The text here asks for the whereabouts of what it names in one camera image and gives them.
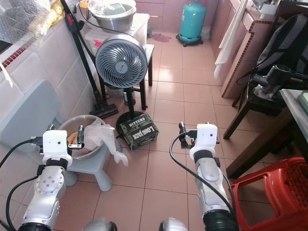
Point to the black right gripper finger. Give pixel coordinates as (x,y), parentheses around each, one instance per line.
(182,128)

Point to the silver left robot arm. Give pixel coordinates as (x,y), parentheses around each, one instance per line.
(48,192)

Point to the steel bowl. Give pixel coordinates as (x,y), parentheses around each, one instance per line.
(72,122)

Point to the clear plastic bag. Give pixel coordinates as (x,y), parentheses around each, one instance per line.
(106,137)

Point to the grey plastic low chair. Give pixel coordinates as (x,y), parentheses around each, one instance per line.
(26,115)

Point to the black stick vacuum cleaner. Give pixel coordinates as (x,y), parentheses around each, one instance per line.
(104,109)

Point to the dark green Bitters carton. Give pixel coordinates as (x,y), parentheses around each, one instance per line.
(138,131)

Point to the dark wooden table leg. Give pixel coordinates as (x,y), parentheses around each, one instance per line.
(269,144)

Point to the dark wooden chair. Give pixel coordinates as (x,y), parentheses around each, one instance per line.
(262,103)

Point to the grey round standing fan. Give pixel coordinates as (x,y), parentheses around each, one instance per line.
(121,61)

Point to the grey robot right leg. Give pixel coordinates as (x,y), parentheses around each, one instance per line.
(173,226)

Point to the dark red floor rag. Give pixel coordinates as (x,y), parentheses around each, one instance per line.
(160,37)

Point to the red plastic stool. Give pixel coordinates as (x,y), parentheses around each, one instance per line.
(279,180)

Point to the white leaning board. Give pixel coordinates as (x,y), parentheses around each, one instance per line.
(228,38)

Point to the teal gas cylinder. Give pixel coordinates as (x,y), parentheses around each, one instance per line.
(192,21)

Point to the white table with dark legs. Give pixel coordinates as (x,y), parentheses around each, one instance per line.
(139,29)

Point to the black handheld vacuum cleaner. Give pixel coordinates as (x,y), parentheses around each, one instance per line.
(276,74)

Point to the clear bubble wrap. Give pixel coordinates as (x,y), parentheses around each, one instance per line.
(24,19)

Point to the large steel basin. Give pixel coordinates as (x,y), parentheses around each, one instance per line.
(111,23)

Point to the black backpack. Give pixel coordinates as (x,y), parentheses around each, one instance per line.
(288,41)

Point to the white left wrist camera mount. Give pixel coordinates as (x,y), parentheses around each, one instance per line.
(55,144)

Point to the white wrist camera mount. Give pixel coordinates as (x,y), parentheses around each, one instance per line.
(207,136)
(55,144)

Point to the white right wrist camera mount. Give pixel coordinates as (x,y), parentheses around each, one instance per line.
(207,136)

